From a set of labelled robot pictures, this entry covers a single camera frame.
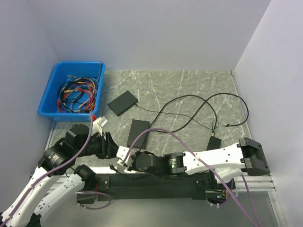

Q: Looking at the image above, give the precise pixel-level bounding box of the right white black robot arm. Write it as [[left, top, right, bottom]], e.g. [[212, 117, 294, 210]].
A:
[[120, 137, 270, 189]]

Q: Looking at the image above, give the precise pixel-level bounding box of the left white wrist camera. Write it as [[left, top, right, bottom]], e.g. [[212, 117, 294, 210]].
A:
[[91, 115, 108, 135]]

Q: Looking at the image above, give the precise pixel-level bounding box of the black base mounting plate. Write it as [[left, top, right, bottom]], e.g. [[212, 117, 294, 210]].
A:
[[83, 172, 226, 200]]

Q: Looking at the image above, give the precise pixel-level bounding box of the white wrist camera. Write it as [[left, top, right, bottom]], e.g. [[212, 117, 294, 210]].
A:
[[91, 115, 108, 135], [116, 146, 136, 167]]

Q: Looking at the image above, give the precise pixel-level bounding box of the black power adapter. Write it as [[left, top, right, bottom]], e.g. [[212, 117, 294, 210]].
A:
[[206, 136, 222, 151]]

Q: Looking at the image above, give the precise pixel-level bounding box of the aluminium rail frame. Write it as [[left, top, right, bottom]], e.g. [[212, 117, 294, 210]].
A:
[[14, 68, 288, 227]]

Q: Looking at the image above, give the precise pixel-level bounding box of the black network switch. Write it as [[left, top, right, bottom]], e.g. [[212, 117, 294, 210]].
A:
[[126, 119, 150, 149], [107, 90, 138, 116]]

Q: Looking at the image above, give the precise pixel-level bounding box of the blue plastic bin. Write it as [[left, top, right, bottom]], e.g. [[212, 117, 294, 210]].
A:
[[38, 61, 106, 122]]

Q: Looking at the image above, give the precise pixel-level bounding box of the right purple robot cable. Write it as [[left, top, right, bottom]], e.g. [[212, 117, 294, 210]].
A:
[[122, 127, 262, 227]]

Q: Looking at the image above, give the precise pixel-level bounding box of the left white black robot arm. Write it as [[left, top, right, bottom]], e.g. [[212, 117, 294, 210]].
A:
[[0, 122, 118, 227]]

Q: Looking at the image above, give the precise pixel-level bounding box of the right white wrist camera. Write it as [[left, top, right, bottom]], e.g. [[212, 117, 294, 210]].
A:
[[116, 146, 136, 167]]

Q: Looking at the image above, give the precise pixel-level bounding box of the bundle of coloured cables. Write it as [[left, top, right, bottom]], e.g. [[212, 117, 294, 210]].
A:
[[56, 74, 100, 114]]

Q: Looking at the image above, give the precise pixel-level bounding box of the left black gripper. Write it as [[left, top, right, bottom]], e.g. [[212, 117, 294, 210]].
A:
[[75, 131, 121, 158]]

